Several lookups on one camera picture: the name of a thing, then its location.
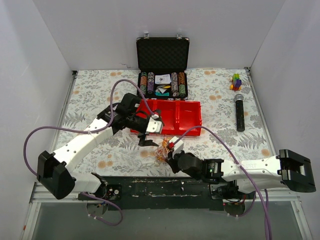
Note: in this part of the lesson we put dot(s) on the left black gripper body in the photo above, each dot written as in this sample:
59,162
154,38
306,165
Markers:
145,135

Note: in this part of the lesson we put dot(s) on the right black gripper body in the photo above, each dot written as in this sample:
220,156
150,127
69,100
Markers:
173,162

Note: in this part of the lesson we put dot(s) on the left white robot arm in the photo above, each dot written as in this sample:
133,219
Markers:
56,170

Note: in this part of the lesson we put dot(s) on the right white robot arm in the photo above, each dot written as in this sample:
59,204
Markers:
288,170

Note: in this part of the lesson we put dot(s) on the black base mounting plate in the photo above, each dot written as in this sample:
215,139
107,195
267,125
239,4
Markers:
157,193

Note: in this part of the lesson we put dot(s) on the red plastic compartment tray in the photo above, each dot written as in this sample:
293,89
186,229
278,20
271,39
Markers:
178,115

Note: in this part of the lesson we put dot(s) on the white card deck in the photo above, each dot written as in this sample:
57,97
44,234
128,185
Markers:
164,79

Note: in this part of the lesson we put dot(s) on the floral patterned table mat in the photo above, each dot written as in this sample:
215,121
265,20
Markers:
120,155

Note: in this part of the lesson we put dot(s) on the black poker chip case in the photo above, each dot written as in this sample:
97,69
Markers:
161,56

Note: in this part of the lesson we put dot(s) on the black handheld microphone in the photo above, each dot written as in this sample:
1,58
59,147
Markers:
239,109

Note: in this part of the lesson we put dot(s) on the colourful toy block figure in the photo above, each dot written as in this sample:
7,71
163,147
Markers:
235,82

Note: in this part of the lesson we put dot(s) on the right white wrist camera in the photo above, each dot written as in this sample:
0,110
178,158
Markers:
175,145

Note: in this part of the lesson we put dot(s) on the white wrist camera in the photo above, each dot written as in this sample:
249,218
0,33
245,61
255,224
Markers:
175,145
154,126

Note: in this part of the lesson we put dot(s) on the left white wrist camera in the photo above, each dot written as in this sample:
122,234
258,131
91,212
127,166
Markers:
154,126

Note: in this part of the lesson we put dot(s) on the aluminium front rail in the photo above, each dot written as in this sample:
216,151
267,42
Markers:
148,209

